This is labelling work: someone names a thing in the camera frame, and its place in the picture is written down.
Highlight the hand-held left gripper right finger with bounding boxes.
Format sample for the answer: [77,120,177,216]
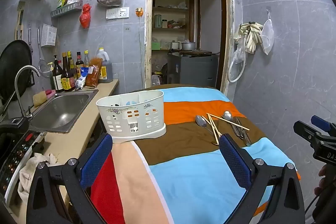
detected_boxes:
[219,133,306,224]

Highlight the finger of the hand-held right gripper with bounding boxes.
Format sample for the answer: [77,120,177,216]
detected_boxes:
[293,120,320,141]
[311,115,336,133]

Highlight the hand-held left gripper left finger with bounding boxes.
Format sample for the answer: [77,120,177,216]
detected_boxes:
[26,133,113,224]

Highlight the metal fork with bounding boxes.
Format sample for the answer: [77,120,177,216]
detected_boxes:
[231,117,245,139]
[236,119,252,146]

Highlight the wooden chopstick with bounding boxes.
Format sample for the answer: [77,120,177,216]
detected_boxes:
[209,116,222,137]
[207,113,250,131]
[206,114,219,144]

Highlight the metal spoon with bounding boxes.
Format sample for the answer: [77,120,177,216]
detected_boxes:
[196,115,220,146]
[222,111,246,139]

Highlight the white utensil caddy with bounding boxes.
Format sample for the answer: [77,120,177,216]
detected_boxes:
[96,90,167,145]

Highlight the person's right hand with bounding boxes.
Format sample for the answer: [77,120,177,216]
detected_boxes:
[314,164,332,196]

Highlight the striped blanket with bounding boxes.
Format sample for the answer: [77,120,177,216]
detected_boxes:
[89,84,301,224]

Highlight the steel sink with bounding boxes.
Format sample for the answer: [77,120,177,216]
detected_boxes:
[28,89,99,134]

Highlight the white rag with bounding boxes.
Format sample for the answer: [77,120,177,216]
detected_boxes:
[17,152,62,204]

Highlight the induction cooker control panel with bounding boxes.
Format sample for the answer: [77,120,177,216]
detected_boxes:
[0,117,47,204]

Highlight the blue white packet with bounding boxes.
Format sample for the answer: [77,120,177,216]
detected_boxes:
[75,67,89,90]

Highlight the yellow sponge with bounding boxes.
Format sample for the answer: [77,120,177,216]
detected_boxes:
[33,91,48,107]

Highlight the orange red packet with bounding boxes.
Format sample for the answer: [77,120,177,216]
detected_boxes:
[85,57,103,88]

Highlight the cooking oil jug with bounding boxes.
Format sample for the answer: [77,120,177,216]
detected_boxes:
[95,47,113,83]

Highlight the clear plastic bag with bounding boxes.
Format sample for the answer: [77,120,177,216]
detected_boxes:
[232,40,246,65]

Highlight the white mesh bag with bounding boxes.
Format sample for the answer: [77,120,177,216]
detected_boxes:
[260,10,275,55]

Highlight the metal mesh strainer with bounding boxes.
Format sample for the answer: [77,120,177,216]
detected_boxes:
[37,27,52,79]

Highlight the cream rubber gloves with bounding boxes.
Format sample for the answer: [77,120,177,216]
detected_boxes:
[233,22,264,54]

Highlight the steel faucet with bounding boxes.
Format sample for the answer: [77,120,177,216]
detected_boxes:
[14,65,41,120]

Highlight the wooden cutting board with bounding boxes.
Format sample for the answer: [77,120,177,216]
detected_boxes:
[179,50,213,55]

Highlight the black wok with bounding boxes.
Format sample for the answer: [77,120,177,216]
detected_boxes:
[0,40,33,103]

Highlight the hanging metal ladle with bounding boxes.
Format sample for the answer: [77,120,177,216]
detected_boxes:
[27,27,34,53]

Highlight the red plastic bag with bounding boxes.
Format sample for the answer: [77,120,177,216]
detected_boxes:
[79,3,92,29]

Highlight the wooden shelf unit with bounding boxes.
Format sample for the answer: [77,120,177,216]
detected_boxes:
[152,0,195,52]

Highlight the black cable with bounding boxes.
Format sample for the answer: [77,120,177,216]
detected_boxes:
[305,195,320,224]

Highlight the white power cable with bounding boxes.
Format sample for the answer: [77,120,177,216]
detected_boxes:
[139,16,147,81]

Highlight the small white wall basket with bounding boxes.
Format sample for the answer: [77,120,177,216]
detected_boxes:
[41,24,58,47]

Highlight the wooden door frame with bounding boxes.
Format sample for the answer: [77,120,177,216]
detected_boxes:
[144,0,236,95]

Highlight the white wall socket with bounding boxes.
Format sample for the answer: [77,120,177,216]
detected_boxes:
[106,7,130,20]

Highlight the grey wall shelf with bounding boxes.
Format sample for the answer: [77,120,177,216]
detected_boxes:
[51,1,83,18]

